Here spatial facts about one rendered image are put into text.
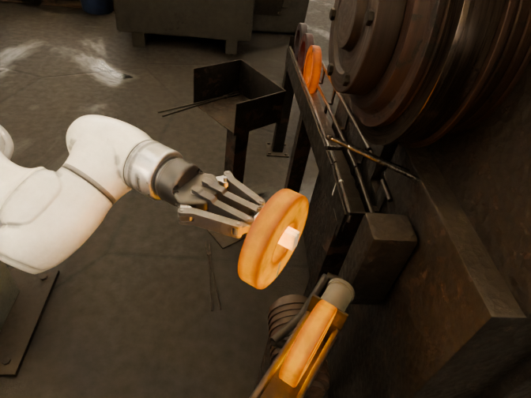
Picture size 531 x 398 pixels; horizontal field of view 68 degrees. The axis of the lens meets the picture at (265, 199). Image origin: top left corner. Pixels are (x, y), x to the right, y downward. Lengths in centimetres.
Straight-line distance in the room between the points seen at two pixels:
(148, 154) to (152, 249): 112
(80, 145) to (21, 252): 19
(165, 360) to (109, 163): 94
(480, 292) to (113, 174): 61
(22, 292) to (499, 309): 150
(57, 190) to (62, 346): 97
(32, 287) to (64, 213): 106
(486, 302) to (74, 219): 64
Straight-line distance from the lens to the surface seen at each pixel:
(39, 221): 66
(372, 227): 81
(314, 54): 159
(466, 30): 66
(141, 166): 64
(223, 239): 176
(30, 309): 166
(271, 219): 52
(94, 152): 69
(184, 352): 149
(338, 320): 78
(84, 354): 154
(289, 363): 68
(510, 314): 71
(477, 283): 71
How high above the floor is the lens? 134
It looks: 43 degrees down
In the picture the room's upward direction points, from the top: 10 degrees clockwise
